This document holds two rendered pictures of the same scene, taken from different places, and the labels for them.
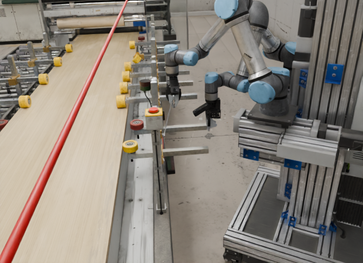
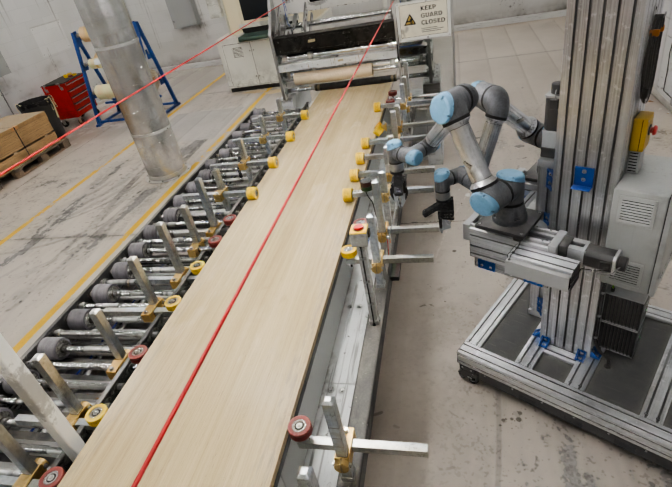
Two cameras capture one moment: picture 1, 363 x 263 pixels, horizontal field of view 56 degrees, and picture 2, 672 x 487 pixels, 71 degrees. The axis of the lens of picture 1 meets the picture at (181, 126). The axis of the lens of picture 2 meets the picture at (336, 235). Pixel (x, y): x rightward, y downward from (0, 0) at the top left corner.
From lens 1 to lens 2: 65 cm
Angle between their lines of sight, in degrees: 19
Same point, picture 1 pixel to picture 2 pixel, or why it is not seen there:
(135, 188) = (356, 293)
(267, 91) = (487, 204)
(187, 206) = (429, 309)
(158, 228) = (368, 340)
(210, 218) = (455, 326)
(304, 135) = (541, 250)
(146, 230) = (359, 339)
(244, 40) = (463, 146)
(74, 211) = (285, 319)
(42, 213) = (259, 318)
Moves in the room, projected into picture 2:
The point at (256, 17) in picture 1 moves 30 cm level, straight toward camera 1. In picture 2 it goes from (492, 108) to (476, 135)
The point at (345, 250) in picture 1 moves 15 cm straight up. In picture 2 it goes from (604, 383) to (608, 362)
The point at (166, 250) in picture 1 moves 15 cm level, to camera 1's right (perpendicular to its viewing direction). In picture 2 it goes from (370, 363) to (406, 365)
